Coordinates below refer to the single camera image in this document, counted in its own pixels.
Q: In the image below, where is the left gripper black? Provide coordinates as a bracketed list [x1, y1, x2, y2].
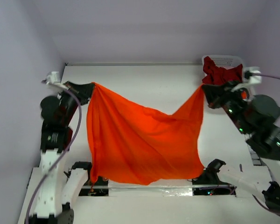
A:
[58, 80, 95, 125]

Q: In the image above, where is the orange t shirt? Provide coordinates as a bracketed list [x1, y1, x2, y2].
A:
[86, 84, 204, 185]

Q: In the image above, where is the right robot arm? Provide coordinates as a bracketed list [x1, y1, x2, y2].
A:
[202, 82, 280, 216]

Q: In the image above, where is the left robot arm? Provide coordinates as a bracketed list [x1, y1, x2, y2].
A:
[24, 81, 95, 224]

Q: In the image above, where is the dark red t shirt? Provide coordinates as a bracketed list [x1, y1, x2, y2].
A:
[202, 56, 243, 85]

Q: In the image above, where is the white plastic basket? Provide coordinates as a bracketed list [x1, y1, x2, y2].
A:
[202, 55, 256, 115]

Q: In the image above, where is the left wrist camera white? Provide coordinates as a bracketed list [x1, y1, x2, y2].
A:
[42, 71, 66, 88]

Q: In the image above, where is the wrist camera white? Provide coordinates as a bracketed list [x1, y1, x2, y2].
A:
[231, 66, 262, 95]
[42, 71, 66, 88]

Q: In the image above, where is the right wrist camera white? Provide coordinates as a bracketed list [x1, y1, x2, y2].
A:
[231, 66, 262, 95]

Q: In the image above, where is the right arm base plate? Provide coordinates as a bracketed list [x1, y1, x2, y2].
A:
[187, 179, 236, 196]

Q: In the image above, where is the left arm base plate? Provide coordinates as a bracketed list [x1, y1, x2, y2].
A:
[79, 176, 109, 196]

